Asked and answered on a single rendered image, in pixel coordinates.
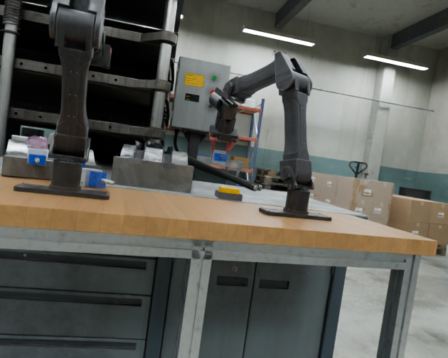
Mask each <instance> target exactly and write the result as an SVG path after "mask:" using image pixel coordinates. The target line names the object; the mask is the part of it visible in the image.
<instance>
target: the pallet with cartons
mask: <svg viewBox="0 0 448 358"><path fill-rule="evenodd" d="M388 226H389V227H392V228H396V229H399V230H402V231H405V232H409V233H412V234H416V235H419V236H421V237H426V238H429V239H433V240H436V241H438V244H437V251H436V254H438V255H440V256H446V252H447V245H448V204H447V203H443V202H435V201H431V200H423V199H419V198H414V197H406V196H402V195H394V194H393V198H392V202H391V207H390V216H389V220H388Z"/></svg>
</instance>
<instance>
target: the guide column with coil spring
mask: <svg viewBox="0 0 448 358"><path fill-rule="evenodd" d="M7 3H8V4H15V3H12V2H7ZM15 5H17V6H20V5H19V4H15ZM7 6H10V7H14V8H17V9H20V8H19V7H17V6H12V5H7ZM7 9H8V10H13V11H17V12H20V11H18V10H16V9H10V8H6V10H7ZM6 18H9V19H13V20H16V21H18V19H16V18H11V17H6ZM6 21H7V22H12V23H17V24H18V22H15V21H10V20H6ZM12 23H5V29H7V30H10V31H15V32H18V30H17V28H18V26H17V25H15V24H12ZM16 39H17V35H15V34H13V33H8V32H4V42H3V49H2V56H1V69H0V156H1V157H3V155H4V153H5V146H6V133H7V126H8V119H9V106H10V99H11V86H12V79H13V72H14V59H15V52H16Z"/></svg>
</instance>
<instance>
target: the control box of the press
mask: <svg viewBox="0 0 448 358"><path fill-rule="evenodd" d="M230 69H231V66H229V65H222V64H218V63H212V62H208V61H203V60H197V59H193V58H185V57H181V56H180V57H179V59H178V64H177V69H176V82H175V87H174V98H173V104H172V110H171V120H170V126H169V128H170V129H175V135H174V148H175V150H176V151H179V150H178V147H177V143H176V141H177V136H178V131H179V130H181V131H182V133H183V134H184V136H185V137H186V140H187V142H188V148H187V154H188V156H190V157H192V158H195V159H196V160H197V156H198V146H199V143H200V142H201V141H202V140H203V139H204V138H205V137H206V136H207V135H209V131H210V125H214V126H215V120H216V117H217V113H218V110H217V109H216V108H215V107H213V106H212V105H211V104H210V103H209V96H210V95H211V94H212V93H213V92H214V91H215V89H216V87H219V88H221V89H223V88H224V86H225V83H226V82H228V81H229V79H230ZM179 152H180V151H179Z"/></svg>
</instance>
